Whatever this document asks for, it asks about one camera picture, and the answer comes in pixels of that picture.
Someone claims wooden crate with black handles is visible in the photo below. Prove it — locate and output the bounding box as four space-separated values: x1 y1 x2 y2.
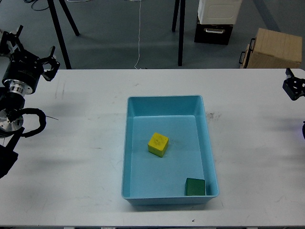
239 28 303 69

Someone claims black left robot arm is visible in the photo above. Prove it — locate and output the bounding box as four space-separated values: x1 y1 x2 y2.
0 26 60 177

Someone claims yellow wooden cube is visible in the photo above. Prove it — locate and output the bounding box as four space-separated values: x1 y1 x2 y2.
148 133 169 157

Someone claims black slanted leg center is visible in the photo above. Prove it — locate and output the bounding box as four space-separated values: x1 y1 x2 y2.
172 0 180 32

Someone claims black storage box with handle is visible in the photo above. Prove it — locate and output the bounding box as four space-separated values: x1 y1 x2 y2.
194 20 234 45

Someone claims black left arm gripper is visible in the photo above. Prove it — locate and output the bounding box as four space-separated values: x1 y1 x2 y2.
0 25 60 94

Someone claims black slanted table leg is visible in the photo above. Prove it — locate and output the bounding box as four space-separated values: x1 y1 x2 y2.
59 0 80 36

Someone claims white hanging cable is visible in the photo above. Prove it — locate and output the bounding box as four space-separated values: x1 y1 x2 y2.
134 0 142 70

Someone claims light blue plastic bin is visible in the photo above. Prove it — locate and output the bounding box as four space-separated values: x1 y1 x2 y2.
122 95 219 205

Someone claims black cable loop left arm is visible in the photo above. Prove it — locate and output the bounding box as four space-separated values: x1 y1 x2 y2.
18 108 47 138

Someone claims green wooden cube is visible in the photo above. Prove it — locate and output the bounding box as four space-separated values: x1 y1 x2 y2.
184 177 205 196

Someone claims black table leg far left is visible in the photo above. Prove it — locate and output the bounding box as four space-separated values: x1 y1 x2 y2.
47 0 71 69

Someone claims black table leg center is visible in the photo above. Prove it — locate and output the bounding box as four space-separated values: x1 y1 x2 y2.
178 0 186 67

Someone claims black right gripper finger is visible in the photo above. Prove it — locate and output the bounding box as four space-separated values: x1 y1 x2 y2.
283 68 305 100

